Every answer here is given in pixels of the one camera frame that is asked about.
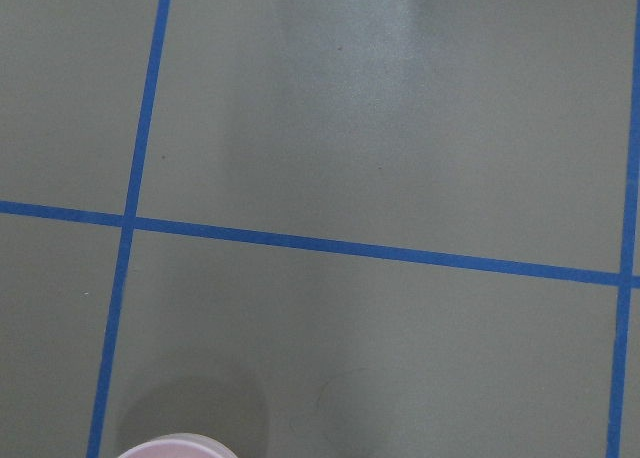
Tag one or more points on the pink bowl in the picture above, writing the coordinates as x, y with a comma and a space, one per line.
179, 445

